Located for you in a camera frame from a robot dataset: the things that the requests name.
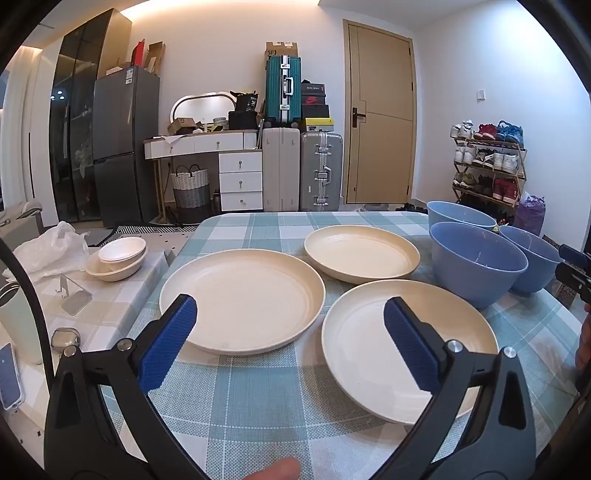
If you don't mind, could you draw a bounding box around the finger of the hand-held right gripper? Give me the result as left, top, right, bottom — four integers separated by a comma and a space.
558, 244, 591, 269
555, 264, 591, 304

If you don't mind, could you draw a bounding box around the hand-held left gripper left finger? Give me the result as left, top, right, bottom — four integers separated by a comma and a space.
44, 294, 213, 480

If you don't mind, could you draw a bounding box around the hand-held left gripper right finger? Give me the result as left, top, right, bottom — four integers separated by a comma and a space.
383, 298, 539, 480

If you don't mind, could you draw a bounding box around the blue plastic bowl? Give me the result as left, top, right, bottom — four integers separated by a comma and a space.
427, 200, 498, 232
499, 226, 562, 296
429, 222, 529, 309

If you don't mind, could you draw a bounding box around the cream round plate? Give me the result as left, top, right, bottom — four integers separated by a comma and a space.
159, 249, 326, 356
322, 278, 499, 425
304, 224, 421, 283

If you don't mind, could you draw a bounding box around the person's left hand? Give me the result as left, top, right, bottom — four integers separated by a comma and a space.
240, 457, 302, 480

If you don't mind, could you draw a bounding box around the purple bag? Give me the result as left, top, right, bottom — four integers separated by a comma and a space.
513, 195, 546, 238

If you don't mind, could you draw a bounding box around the beige plaid cloth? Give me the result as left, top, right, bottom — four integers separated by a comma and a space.
0, 249, 169, 416

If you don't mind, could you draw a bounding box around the large off-white bowl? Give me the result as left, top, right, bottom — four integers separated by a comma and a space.
85, 248, 147, 282

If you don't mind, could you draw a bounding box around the metal phone stand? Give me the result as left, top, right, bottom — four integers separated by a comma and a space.
47, 274, 93, 317

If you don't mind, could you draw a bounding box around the cream dotted mat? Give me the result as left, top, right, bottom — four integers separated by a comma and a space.
139, 231, 197, 260

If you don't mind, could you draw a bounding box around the small silver case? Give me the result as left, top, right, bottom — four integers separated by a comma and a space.
51, 327, 80, 352

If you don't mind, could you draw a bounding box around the small white bowl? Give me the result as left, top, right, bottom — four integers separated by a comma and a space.
98, 237, 147, 264

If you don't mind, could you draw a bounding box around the wooden shoe rack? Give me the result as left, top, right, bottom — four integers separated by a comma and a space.
451, 121, 528, 217

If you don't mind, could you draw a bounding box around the black white chevron rug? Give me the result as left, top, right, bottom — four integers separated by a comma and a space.
113, 224, 199, 234

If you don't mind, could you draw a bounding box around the teal plaid tablecloth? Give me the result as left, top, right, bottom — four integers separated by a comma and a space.
99, 211, 585, 480

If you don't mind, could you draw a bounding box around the pile of dark shoes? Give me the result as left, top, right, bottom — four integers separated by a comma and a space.
355, 202, 428, 213

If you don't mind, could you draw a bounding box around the grey white woven basket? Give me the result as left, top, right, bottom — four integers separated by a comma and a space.
170, 165, 210, 224

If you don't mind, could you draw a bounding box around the pale green tumbler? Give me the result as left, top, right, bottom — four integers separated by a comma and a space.
0, 282, 45, 365

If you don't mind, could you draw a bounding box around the white plastic bag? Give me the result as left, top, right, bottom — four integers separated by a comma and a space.
2, 221, 90, 283

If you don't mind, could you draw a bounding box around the smartphone in clear case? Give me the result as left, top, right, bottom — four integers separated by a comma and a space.
0, 342, 24, 411

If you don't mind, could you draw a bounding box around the white vanity desk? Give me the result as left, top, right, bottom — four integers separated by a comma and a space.
144, 130, 264, 214

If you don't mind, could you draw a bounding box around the grey refrigerator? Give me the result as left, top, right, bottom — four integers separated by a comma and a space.
93, 66, 161, 229

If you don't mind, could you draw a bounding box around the silver suitcase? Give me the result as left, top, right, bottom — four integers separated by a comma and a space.
300, 132, 344, 212

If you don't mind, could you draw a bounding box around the beige suitcase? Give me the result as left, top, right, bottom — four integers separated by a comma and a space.
262, 128, 301, 212

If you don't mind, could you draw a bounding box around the small open cardboard box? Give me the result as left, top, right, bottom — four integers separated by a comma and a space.
167, 117, 197, 136

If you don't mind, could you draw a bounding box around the dark glass cabinet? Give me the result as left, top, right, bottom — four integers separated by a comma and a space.
48, 9, 132, 223

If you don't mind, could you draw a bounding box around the wooden door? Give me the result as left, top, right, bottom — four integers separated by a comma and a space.
344, 19, 416, 205

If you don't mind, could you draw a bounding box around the black bag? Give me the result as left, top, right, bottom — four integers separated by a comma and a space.
228, 91, 258, 131

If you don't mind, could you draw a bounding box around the oval lit mirror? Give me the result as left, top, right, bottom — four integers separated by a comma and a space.
171, 91, 236, 134

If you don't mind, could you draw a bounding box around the teal suitcase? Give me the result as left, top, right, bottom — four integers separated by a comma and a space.
265, 55, 302, 128

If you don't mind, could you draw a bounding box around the printed cardboard box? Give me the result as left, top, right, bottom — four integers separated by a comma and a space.
265, 41, 298, 59

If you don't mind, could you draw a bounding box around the black cable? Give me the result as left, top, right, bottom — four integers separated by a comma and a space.
0, 240, 61, 370

